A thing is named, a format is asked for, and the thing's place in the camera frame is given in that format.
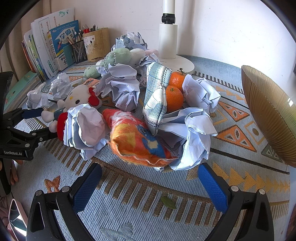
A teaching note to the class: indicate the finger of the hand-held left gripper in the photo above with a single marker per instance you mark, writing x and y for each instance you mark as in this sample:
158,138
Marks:
32,112
39,138

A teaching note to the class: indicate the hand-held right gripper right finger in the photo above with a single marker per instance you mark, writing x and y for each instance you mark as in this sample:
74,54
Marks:
212,190

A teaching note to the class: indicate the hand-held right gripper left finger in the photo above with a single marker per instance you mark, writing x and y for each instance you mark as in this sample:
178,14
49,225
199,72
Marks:
87,190

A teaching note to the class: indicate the white cat plush toy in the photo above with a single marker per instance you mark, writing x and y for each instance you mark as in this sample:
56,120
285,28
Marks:
78,96

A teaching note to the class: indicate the small pink card box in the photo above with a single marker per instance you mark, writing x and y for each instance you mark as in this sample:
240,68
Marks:
91,82

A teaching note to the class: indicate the orange felt pouch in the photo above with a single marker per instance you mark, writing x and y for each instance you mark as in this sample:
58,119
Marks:
129,136

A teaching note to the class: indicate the ribbed golden bowl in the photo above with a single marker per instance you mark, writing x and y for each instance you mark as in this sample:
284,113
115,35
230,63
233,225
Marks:
270,115

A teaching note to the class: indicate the pastel caterpillar plush toy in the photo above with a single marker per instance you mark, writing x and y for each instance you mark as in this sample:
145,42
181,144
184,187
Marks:
116,56

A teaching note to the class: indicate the blue plaid fabric pouch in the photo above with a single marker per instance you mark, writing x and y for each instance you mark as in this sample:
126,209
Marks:
153,97

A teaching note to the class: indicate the orange with stem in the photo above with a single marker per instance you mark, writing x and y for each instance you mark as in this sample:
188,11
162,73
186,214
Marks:
177,80

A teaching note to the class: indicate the person's left forearm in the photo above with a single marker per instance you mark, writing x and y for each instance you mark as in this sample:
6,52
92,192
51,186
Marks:
3,209

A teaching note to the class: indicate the person's left hand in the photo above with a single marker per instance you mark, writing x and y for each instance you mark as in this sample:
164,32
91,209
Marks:
15,177

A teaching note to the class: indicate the teal flat book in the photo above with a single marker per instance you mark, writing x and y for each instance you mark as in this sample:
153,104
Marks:
23,85

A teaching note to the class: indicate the green leaf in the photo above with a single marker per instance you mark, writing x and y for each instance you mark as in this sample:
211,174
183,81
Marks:
168,202

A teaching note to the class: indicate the patterned woven table mat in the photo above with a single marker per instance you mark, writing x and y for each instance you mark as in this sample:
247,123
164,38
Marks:
138,192

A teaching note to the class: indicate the row of upright books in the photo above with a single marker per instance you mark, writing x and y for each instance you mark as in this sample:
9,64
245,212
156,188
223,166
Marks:
34,55

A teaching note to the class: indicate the black mesh pen holder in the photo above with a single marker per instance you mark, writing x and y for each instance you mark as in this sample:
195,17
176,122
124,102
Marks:
79,52

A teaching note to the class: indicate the bunch of pencils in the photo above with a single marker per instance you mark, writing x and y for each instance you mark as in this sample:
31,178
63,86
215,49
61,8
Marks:
77,37

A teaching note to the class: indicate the white printed booklet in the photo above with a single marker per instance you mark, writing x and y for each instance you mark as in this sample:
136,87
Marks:
46,25

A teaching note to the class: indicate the brown cardboard box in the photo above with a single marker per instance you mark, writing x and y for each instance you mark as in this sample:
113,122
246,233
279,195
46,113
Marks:
98,45

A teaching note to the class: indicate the bunch of pens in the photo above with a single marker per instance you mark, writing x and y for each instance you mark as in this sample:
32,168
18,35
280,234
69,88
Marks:
86,29

